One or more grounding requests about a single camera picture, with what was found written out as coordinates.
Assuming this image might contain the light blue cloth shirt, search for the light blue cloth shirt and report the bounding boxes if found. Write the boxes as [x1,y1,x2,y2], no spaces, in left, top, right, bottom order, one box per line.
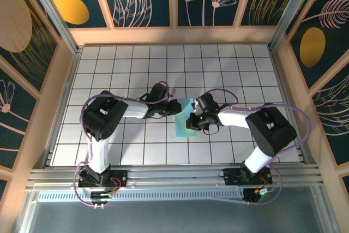
[174,98,198,138]

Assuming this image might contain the grey metal sheet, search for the grey metal sheet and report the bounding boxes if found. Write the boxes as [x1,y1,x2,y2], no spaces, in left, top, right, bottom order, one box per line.
[27,200,325,233]

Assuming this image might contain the wide aluminium extrusion beam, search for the wide aluminium extrusion beam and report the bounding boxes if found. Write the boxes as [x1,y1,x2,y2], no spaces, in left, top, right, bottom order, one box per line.
[26,163,327,190]

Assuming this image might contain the black connector module green light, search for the black connector module green light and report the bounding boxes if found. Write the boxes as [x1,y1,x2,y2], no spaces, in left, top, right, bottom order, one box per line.
[89,189,115,204]

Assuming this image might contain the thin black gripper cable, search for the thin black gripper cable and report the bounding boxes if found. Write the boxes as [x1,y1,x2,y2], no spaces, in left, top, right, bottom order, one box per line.
[202,123,220,135]

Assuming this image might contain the black base plate of right arm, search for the black base plate of right arm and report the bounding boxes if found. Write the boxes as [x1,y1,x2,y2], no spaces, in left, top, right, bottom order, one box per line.
[222,167,273,186]

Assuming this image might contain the white slotted cable duct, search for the white slotted cable duct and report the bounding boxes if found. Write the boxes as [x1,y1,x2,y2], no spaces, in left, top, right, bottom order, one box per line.
[37,189,246,203]

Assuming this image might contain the black base plate of left arm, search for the black base plate of left arm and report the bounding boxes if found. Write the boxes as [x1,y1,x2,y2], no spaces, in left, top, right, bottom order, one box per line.
[78,169,128,189]

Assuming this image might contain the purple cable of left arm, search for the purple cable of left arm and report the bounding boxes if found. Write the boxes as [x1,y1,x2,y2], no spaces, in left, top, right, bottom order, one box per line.
[74,81,171,208]

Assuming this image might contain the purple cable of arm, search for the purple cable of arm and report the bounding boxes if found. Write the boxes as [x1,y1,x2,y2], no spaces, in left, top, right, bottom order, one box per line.
[203,88,312,206]
[74,81,171,208]

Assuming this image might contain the aluminium side rail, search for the aluminium side rail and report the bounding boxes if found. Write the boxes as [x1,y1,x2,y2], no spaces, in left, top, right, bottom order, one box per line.
[40,44,84,168]
[268,44,311,165]

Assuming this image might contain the black round mount circuit board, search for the black round mount circuit board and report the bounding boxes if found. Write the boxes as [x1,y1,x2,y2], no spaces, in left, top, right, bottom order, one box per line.
[242,186,275,206]

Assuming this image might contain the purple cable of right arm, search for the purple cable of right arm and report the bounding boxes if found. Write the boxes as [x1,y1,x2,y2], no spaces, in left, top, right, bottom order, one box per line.
[203,88,312,206]

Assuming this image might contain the aluminium upright post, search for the aluminium upright post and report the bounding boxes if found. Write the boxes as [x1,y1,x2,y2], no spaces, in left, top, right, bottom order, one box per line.
[268,0,320,51]
[22,0,80,55]

